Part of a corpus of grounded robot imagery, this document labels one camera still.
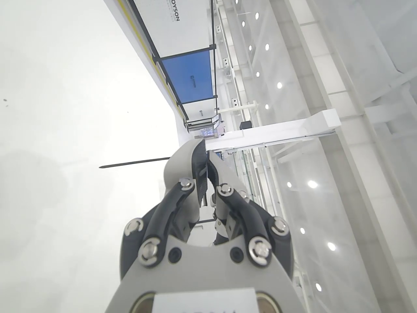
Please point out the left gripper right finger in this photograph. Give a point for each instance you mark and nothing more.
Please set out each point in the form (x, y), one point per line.
(247, 211)

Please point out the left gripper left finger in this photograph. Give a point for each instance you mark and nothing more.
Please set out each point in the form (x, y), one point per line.
(177, 171)

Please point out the thin black zip tie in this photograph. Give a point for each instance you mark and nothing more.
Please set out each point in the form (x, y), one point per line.
(133, 163)

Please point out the small white partition panel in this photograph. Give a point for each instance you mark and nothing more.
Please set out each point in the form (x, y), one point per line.
(202, 110)

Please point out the blue partition panel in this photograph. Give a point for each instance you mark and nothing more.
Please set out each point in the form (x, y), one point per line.
(190, 76)

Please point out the white perforated partition panel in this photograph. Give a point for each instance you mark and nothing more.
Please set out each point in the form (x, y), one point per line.
(182, 4)

